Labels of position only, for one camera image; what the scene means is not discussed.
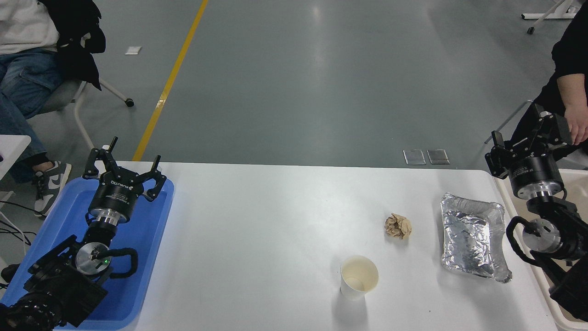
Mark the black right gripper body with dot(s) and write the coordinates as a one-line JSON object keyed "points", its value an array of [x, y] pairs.
{"points": [[535, 170]]}

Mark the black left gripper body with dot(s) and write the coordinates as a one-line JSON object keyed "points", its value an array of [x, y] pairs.
{"points": [[115, 195]]}

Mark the white paper cup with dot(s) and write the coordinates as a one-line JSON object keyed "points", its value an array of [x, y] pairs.
{"points": [[359, 276]]}

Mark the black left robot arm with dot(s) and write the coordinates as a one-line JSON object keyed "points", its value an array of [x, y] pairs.
{"points": [[55, 287]]}

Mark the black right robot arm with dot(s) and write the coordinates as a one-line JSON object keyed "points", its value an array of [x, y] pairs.
{"points": [[562, 220]]}

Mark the standing person's forearm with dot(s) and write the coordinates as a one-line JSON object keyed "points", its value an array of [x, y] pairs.
{"points": [[573, 91]]}

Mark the standing person's hand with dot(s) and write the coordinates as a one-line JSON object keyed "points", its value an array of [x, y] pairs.
{"points": [[578, 124]]}

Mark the grey metal rod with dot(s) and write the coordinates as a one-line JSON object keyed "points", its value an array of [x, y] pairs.
{"points": [[517, 115]]}

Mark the large pale bin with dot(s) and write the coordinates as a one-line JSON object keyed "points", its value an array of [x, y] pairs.
{"points": [[579, 197]]}

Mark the blue plastic tray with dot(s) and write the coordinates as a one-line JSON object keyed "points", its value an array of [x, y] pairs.
{"points": [[147, 239]]}

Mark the metal floor plate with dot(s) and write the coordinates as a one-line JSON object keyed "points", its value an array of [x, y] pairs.
{"points": [[438, 156], [414, 156]]}

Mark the grey white office chair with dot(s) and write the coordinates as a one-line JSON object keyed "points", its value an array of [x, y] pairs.
{"points": [[59, 99]]}

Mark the silver foil tray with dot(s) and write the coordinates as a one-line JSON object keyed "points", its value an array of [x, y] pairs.
{"points": [[468, 234]]}

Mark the standing person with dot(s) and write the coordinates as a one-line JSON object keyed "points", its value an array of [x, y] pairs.
{"points": [[572, 50]]}

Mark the small white table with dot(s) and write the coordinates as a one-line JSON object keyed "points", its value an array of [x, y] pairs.
{"points": [[11, 147]]}

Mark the seated person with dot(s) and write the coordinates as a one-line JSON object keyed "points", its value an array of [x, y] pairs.
{"points": [[27, 82]]}

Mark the white paper scrap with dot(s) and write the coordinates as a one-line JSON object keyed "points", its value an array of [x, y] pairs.
{"points": [[133, 50]]}

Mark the white stand base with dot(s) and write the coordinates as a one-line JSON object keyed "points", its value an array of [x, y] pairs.
{"points": [[549, 15]]}

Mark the crumpled tan paper ball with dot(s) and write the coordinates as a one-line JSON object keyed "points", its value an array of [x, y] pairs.
{"points": [[398, 226]]}

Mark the black jacket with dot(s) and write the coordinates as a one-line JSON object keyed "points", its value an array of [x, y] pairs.
{"points": [[76, 37]]}

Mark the small black object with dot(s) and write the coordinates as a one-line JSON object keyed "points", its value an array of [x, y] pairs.
{"points": [[10, 272]]}

